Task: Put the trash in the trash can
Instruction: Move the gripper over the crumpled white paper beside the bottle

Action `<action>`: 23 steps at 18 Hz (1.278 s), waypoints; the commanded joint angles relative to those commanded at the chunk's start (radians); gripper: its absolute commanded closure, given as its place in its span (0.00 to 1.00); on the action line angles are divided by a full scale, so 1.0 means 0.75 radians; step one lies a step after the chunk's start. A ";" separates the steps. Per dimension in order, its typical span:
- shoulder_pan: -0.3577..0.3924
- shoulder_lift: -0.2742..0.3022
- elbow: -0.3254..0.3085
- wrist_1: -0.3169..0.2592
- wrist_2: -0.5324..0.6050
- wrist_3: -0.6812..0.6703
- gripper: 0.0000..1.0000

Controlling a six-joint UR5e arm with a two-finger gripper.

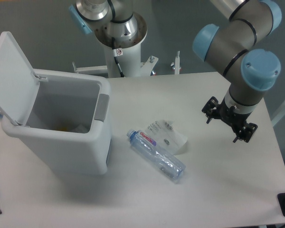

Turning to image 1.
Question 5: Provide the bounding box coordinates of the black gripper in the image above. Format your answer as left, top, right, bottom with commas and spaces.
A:
202, 96, 258, 143

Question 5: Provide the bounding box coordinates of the clear plastic wrapper bag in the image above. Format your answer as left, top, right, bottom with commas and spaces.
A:
145, 119, 188, 155

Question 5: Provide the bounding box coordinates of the clear plastic water bottle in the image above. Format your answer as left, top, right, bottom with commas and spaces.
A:
127, 129, 186, 182

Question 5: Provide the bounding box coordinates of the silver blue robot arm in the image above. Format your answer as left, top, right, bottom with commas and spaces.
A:
69, 0, 282, 142

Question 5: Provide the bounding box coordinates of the white trash can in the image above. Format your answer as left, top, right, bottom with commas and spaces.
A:
0, 31, 112, 175

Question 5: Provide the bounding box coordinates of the white bracket with bolt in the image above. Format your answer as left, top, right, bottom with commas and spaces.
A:
171, 51, 181, 75

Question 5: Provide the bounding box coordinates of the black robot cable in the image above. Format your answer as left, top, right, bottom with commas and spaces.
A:
111, 37, 126, 78

